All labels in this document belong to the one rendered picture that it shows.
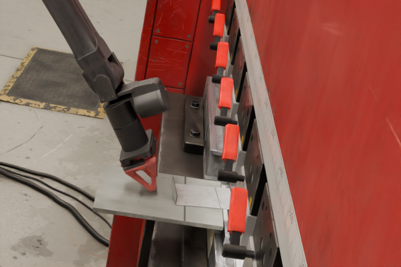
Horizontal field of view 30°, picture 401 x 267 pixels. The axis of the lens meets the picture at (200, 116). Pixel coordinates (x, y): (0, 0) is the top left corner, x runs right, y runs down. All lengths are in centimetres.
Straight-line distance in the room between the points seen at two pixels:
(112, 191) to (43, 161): 213
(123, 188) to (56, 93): 281
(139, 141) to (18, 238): 168
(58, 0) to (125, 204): 43
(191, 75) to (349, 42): 169
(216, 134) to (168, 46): 49
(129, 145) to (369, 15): 92
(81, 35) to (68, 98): 288
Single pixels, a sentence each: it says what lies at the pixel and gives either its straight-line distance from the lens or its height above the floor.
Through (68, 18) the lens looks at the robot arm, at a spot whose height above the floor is 134.
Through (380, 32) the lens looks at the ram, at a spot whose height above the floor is 165.
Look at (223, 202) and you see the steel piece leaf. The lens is 159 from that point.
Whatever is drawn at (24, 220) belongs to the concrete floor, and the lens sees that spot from 325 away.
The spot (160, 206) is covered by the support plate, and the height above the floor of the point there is 100.
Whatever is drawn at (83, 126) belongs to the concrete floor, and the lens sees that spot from 406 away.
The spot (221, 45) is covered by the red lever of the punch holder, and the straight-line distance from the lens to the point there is 155.
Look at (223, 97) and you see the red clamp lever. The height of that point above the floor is 129.
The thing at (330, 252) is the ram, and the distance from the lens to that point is 66.
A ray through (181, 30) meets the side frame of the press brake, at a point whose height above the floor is 108.
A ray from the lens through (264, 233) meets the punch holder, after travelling 95.
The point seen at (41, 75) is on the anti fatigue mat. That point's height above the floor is 1.
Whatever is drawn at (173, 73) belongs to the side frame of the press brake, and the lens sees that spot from 238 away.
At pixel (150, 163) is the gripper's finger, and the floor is 109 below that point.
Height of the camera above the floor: 181
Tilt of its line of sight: 24 degrees down
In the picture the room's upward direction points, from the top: 11 degrees clockwise
